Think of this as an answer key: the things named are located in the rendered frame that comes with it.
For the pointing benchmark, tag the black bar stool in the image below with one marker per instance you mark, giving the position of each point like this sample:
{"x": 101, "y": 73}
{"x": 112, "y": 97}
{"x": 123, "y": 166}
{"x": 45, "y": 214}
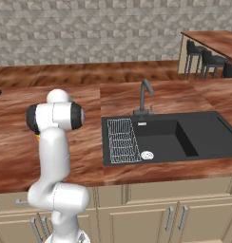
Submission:
{"x": 193, "y": 49}
{"x": 213, "y": 60}
{"x": 230, "y": 70}

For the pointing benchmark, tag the black kitchen sink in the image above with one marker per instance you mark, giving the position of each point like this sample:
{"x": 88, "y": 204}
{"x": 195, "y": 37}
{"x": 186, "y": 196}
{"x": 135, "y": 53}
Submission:
{"x": 209, "y": 139}

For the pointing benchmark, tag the beige cabinet door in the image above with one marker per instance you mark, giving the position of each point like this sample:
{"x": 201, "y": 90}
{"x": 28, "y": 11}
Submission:
{"x": 10, "y": 232}
{"x": 209, "y": 221}
{"x": 137, "y": 228}
{"x": 91, "y": 231}

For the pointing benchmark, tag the wooden top kitchen island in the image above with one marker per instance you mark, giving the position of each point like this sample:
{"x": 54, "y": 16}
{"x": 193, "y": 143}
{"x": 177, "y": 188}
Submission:
{"x": 219, "y": 41}

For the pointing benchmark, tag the beige drawer front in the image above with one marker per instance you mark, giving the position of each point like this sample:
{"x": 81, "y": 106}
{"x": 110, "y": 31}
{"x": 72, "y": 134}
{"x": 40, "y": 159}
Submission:
{"x": 7, "y": 204}

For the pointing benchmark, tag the dark grey faucet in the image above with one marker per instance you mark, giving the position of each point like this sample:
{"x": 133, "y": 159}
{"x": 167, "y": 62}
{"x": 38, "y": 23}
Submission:
{"x": 142, "y": 95}

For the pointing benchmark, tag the beige sink front panel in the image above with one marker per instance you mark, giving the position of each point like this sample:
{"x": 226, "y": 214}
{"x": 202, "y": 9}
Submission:
{"x": 178, "y": 190}

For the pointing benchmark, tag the round silver sink drain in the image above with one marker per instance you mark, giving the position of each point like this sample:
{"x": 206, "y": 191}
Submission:
{"x": 147, "y": 155}

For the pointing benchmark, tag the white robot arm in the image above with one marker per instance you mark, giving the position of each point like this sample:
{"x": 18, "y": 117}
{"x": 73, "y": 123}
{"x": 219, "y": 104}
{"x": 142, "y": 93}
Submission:
{"x": 54, "y": 158}

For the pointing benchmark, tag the small orange object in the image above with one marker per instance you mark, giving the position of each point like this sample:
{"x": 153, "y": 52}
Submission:
{"x": 38, "y": 136}

